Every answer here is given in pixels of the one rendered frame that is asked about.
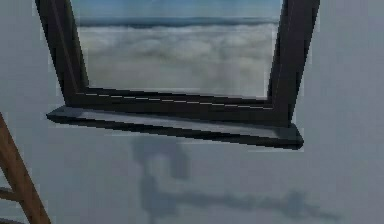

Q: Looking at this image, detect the black framed window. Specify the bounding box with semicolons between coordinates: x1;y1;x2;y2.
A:
34;0;322;151

